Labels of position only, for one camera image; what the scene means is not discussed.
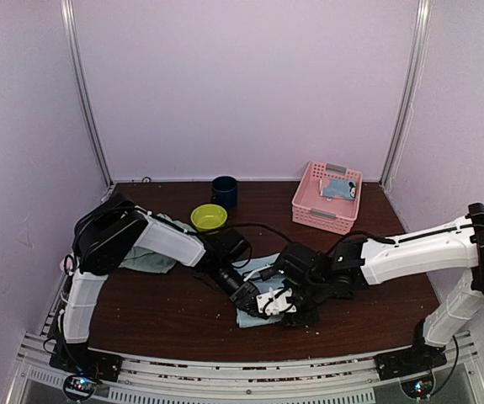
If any lime green bowl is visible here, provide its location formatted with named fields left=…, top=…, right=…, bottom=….
left=190, top=204, right=228, bottom=233

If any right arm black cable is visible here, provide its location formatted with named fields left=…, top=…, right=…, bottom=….
left=329, top=229, right=464, bottom=399

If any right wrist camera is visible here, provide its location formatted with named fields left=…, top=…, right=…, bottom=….
left=256, top=288, right=297, bottom=316

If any light blue towel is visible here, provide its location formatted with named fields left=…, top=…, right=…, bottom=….
left=236, top=253, right=284, bottom=328

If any aluminium frame post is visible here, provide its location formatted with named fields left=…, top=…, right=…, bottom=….
left=380, top=0, right=433, bottom=192
left=60, top=0, right=114, bottom=188

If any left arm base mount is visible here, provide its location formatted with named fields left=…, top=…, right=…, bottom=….
left=49, top=351, right=122, bottom=401

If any mint green towel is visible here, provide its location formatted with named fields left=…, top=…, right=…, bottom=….
left=120, top=212, right=205, bottom=274

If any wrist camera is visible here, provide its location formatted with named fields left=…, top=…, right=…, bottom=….
left=256, top=288, right=297, bottom=316
left=242, top=263, right=279, bottom=282

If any pink perforated plastic basket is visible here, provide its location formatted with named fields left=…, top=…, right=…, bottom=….
left=291, top=162, right=363, bottom=235

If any pink towel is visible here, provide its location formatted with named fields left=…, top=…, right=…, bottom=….
left=59, top=256, right=73, bottom=274

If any aluminium front rail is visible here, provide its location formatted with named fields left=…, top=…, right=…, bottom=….
left=13, top=332, right=484, bottom=404

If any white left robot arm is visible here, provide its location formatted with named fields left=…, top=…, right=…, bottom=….
left=57, top=194, right=266, bottom=374

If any dark blue mug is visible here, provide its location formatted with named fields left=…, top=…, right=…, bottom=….
left=210, top=176, right=238, bottom=210

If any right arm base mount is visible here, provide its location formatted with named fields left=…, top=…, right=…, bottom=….
left=375, top=347, right=447, bottom=400

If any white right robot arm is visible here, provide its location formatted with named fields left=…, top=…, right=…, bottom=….
left=272, top=203, right=484, bottom=372

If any left aluminium frame post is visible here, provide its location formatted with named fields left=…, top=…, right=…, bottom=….
left=60, top=0, right=114, bottom=188

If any right aluminium frame post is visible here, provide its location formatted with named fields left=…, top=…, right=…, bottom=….
left=380, top=0, right=433, bottom=192

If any patterned blue pastel towel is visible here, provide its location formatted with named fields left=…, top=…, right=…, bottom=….
left=319, top=178, right=358, bottom=200

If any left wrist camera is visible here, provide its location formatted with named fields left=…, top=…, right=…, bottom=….
left=242, top=263, right=279, bottom=282

